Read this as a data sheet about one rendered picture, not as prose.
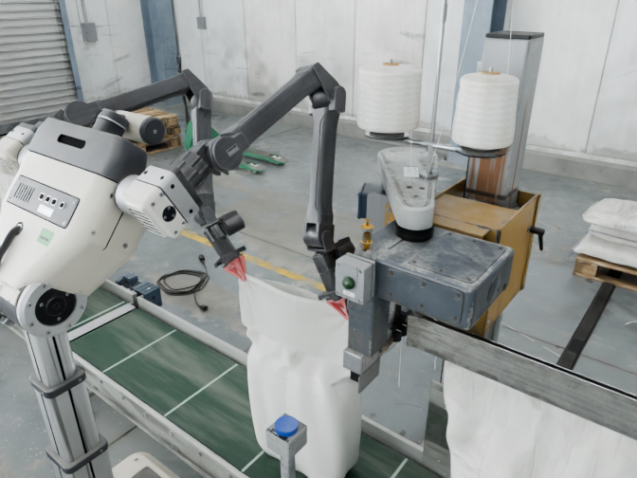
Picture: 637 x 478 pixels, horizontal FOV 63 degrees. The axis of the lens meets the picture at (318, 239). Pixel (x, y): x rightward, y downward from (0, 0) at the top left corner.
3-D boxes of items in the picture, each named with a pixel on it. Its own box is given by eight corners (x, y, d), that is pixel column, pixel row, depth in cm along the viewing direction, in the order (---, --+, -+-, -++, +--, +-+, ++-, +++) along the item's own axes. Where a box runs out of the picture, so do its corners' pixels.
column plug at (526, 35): (484, 37, 131) (484, 33, 131) (501, 34, 140) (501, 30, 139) (530, 39, 125) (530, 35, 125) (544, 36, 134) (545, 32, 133)
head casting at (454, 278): (345, 347, 128) (347, 238, 116) (395, 304, 146) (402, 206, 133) (460, 400, 112) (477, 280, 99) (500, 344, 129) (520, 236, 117)
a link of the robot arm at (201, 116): (188, 99, 176) (196, 86, 167) (205, 101, 179) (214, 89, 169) (191, 225, 170) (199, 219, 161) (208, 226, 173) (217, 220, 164)
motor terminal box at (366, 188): (355, 226, 164) (356, 192, 159) (360, 214, 172) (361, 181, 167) (381, 228, 162) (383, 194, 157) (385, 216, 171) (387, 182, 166)
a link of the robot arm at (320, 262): (306, 255, 146) (318, 252, 141) (323, 246, 150) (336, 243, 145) (316, 278, 146) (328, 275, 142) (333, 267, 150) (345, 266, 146)
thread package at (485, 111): (439, 145, 124) (446, 72, 117) (464, 133, 135) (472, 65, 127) (500, 156, 116) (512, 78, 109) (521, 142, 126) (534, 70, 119)
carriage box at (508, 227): (401, 307, 152) (409, 208, 138) (450, 264, 176) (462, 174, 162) (482, 339, 138) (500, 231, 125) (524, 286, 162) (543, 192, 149)
